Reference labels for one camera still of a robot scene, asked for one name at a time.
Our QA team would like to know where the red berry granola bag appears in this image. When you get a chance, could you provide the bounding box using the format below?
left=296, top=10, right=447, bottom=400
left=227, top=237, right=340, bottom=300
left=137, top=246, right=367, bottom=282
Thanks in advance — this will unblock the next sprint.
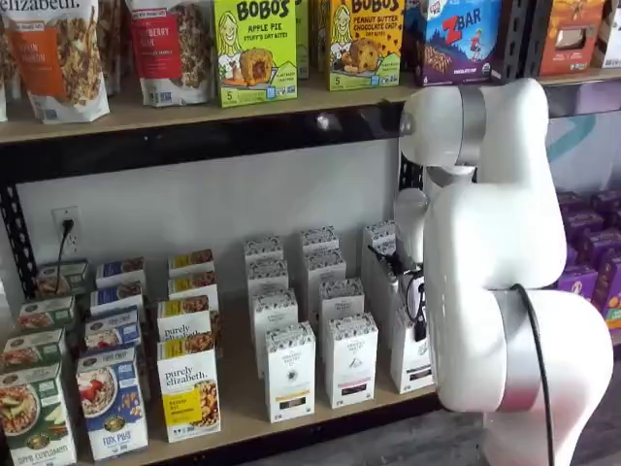
left=126, top=0, right=215, bottom=109

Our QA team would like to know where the green Bobo's apple pie box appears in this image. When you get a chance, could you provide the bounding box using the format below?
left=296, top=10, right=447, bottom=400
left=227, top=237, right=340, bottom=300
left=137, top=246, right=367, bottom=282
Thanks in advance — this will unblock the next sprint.
left=212, top=0, right=299, bottom=110

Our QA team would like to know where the orange snack bar box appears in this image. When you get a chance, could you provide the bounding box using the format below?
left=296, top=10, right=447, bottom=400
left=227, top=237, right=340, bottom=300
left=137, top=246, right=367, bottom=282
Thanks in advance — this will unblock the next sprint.
left=539, top=0, right=608, bottom=79

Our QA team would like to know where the black metal shelving rack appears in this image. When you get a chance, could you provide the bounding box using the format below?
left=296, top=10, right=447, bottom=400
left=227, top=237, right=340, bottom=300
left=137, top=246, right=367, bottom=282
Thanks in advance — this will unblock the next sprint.
left=0, top=0, right=621, bottom=462

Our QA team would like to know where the black plug with cord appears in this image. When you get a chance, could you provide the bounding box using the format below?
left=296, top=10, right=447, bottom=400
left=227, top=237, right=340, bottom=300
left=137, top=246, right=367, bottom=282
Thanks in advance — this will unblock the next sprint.
left=51, top=218, right=75, bottom=293

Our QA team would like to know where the blue flax plus oatmeal box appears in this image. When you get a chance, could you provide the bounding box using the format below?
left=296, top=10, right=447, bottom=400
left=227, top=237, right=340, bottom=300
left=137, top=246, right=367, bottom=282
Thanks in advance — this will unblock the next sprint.
left=75, top=346, right=149, bottom=462
left=83, top=306, right=144, bottom=354
left=89, top=281, right=146, bottom=315
left=94, top=256, right=148, bottom=290

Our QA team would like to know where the purple Zbar box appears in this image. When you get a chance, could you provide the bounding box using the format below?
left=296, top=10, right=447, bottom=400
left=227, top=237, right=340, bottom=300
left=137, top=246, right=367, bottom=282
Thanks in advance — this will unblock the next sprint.
left=423, top=0, right=504, bottom=88

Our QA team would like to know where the brown granola bag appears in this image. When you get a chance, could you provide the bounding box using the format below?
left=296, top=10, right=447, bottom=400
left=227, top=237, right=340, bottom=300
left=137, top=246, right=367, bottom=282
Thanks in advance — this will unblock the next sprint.
left=96, top=0, right=131, bottom=96

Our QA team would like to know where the wooden shelf board with bags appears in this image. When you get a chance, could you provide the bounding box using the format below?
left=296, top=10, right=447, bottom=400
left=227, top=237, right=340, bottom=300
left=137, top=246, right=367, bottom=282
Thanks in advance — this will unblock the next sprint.
left=0, top=66, right=621, bottom=145

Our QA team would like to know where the white snack box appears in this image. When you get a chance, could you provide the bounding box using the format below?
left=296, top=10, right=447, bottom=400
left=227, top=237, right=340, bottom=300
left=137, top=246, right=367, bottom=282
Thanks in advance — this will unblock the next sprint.
left=592, top=0, right=621, bottom=71

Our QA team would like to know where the thick black cable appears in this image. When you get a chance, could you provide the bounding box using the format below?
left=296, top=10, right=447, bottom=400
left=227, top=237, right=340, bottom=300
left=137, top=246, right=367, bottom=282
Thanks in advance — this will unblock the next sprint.
left=511, top=283, right=557, bottom=466

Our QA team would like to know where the white box yellow strip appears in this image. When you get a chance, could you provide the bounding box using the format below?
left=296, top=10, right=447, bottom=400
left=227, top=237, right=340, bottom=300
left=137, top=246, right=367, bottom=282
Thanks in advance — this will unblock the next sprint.
left=264, top=320, right=318, bottom=425

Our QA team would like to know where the orange purely elizabeth granola bag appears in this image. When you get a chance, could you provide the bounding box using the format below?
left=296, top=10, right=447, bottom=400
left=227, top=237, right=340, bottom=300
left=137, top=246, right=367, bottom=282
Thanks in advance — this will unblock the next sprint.
left=0, top=0, right=112, bottom=125

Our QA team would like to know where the white wall outlet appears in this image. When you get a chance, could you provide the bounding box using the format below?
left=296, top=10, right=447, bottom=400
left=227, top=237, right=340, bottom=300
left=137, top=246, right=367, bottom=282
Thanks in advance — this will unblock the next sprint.
left=51, top=206, right=85, bottom=256

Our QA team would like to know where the dark blue snack box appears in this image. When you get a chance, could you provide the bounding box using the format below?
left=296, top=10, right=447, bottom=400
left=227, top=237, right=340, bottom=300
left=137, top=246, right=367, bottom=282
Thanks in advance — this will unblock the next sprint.
left=403, top=0, right=432, bottom=89

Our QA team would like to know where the yellow purely elizabeth box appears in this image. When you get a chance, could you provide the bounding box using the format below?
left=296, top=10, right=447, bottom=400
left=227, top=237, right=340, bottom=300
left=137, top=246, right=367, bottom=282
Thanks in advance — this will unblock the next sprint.
left=167, top=248, right=216, bottom=280
left=156, top=295, right=215, bottom=344
left=155, top=334, right=222, bottom=445
left=167, top=271, right=220, bottom=305

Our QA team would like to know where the white box green strip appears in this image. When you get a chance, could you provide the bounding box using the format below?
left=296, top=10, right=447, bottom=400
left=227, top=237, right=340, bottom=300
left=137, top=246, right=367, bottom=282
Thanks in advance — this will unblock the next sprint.
left=390, top=303, right=438, bottom=396

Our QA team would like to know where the yellow Bobo's peanut butter box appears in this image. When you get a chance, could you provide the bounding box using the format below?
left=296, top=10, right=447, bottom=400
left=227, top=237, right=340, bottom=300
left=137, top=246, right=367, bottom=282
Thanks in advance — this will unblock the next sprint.
left=317, top=0, right=407, bottom=92

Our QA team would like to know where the green oatmeal box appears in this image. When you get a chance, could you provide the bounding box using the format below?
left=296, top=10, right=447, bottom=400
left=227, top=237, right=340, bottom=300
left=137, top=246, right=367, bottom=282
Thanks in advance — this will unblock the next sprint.
left=36, top=257, right=91, bottom=300
left=17, top=294, right=79, bottom=337
left=0, top=327, right=69, bottom=376
left=0, top=362, right=80, bottom=466

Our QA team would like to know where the white box pink strip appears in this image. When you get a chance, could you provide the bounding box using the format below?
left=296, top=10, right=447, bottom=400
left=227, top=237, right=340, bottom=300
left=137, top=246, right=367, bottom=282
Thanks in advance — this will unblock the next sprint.
left=323, top=311, right=380, bottom=411

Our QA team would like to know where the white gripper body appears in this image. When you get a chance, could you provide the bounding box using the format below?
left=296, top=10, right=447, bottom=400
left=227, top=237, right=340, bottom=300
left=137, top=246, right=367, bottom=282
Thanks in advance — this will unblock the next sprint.
left=380, top=257, right=424, bottom=300

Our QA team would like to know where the brown cardboard shelf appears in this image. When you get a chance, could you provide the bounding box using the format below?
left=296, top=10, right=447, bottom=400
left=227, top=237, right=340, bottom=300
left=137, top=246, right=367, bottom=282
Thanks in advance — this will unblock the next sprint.
left=28, top=251, right=441, bottom=463

